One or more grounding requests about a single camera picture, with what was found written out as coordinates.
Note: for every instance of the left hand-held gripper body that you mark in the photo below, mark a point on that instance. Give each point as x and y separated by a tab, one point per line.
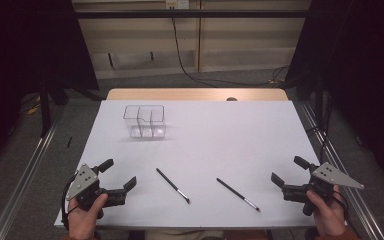
85	181

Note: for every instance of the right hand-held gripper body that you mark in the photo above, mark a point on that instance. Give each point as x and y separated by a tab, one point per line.
330	175

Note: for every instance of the black pen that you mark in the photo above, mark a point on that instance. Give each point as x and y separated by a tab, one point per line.
235	191
170	182

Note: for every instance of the clear plastic organizer box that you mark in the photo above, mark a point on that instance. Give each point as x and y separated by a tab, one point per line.
145	128

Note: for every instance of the person's left hand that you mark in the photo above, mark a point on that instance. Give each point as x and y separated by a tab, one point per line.
81	221

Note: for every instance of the person's right hand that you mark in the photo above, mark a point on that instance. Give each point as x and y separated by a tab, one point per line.
330	218

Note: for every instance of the small black floor object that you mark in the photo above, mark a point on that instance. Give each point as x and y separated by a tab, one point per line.
69	142

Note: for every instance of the black metal stand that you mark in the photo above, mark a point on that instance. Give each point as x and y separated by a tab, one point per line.
320	110
45	110

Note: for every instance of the white table cover sheet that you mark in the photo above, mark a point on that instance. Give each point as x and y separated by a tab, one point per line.
213	150

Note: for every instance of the wooden table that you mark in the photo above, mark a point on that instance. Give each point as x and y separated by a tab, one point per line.
180	94

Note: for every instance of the dark curtain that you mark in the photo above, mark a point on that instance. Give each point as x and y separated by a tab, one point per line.
20	50
363	66

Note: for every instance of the black horizontal bar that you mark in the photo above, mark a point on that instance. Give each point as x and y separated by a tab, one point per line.
193	14

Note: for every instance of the metal floor rail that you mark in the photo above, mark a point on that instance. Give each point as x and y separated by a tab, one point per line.
20	180
356	203

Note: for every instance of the white wall socket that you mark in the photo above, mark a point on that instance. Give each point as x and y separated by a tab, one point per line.
177	3

